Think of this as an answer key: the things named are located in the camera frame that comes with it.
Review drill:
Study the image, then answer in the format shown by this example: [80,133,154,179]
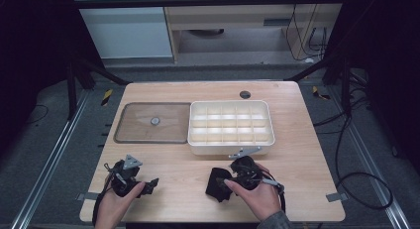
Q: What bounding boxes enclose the thin black floor cable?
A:
[25,104,50,126]

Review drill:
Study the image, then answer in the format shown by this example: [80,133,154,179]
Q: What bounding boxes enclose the transparent box lid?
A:
[113,101,192,145]

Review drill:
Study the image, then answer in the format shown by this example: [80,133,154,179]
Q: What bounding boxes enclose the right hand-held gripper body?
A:
[228,146,265,191]

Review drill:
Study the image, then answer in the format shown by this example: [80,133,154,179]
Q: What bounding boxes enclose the person's right hand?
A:
[223,163,281,222]

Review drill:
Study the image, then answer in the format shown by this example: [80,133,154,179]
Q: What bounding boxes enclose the black cables under desk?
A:
[285,4,328,62]

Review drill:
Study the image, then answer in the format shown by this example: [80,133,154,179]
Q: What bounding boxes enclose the hand-held gripper cable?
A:
[91,162,118,227]
[261,171,287,214]

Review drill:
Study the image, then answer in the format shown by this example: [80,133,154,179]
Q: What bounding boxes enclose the black looped floor cable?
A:
[313,99,394,211]

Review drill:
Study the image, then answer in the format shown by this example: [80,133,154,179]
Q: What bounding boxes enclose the right hand-held gripper cable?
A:
[261,171,287,214]

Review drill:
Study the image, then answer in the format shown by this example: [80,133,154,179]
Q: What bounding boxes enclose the grey metal table bracket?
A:
[76,191,100,202]
[325,191,350,203]

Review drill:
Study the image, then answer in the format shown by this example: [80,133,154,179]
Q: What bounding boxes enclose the white cabinet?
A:
[70,0,173,59]

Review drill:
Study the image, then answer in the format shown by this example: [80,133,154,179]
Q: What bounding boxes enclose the aluminium floor rail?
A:
[9,89,92,229]
[330,86,412,229]

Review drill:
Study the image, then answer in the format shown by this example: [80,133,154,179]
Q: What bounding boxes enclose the black sock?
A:
[205,167,234,203]

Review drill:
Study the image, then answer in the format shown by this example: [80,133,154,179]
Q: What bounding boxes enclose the person's left hand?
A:
[94,180,147,229]

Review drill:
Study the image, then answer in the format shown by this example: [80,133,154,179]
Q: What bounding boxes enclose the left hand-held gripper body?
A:
[108,154,144,197]

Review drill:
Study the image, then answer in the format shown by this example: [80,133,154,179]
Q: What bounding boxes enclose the yellow black tape strip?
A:
[312,85,331,101]
[100,88,114,107]

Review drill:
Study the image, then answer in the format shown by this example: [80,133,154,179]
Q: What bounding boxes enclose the black horizontal frame bar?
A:
[73,0,346,9]

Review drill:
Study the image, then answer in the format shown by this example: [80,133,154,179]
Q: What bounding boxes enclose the light wooden desk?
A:
[160,0,346,63]

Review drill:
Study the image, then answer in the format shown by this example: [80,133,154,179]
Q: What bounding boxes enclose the white compartment storage box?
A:
[186,99,276,157]

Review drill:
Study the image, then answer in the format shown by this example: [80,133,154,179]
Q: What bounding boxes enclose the dark curtain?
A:
[0,0,103,151]
[325,0,420,173]

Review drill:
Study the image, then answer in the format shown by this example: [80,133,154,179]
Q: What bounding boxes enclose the left hand-held gripper cable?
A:
[91,162,118,227]

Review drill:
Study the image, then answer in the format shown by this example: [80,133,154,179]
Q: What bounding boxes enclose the black metal stand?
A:
[65,58,132,121]
[285,57,353,116]

